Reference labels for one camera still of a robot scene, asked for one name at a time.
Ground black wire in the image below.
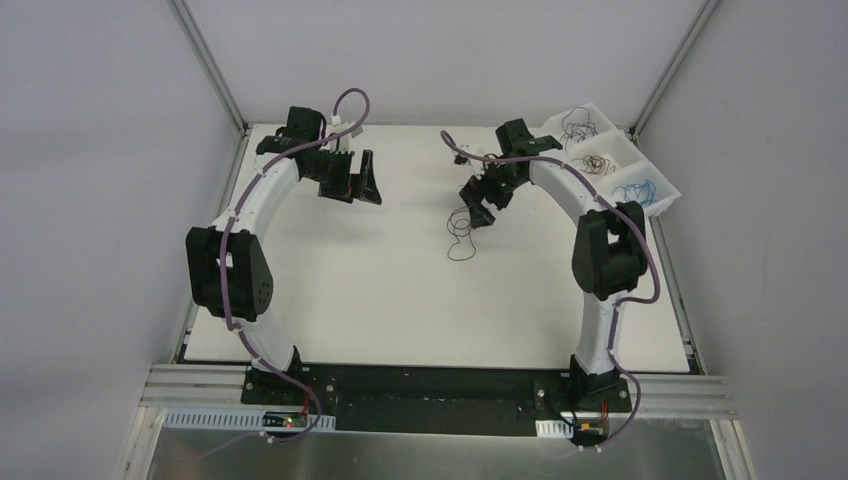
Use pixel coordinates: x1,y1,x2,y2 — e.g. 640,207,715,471
446,206,478,262
561,105,598,150
581,154,617,177

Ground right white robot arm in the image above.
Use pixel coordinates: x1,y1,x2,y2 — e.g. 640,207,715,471
459,119,657,410

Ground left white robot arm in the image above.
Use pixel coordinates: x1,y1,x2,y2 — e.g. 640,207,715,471
185,107,382,405

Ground white compartment tray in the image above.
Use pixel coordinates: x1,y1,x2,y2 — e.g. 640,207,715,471
531,102,681,217

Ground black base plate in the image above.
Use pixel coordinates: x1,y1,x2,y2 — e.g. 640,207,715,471
241,363,635,437

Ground left corner aluminium post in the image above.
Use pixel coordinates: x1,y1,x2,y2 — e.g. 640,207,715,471
168,0,248,135

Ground corner aluminium post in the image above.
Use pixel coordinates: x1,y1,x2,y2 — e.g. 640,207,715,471
168,0,248,135
629,0,723,145

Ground right white cable duct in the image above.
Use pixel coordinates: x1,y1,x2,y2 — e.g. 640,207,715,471
535,420,574,440

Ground white cable duct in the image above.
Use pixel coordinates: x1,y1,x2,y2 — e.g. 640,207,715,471
163,408,336,434
535,420,574,440

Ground aluminium frame rail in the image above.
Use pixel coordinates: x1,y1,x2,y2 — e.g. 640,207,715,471
141,364,738,420

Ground right corner aluminium post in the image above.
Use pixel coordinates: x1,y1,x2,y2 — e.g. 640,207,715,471
629,0,723,145

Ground left white cable duct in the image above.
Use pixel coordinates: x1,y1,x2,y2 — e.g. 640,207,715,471
163,408,336,434

